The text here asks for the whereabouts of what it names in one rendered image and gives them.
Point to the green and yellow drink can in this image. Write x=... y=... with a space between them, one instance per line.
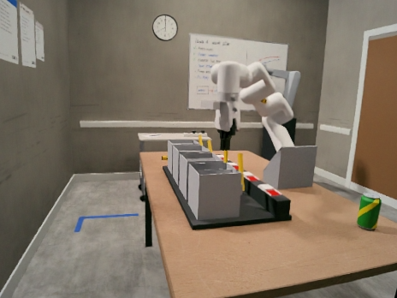
x=369 y=210

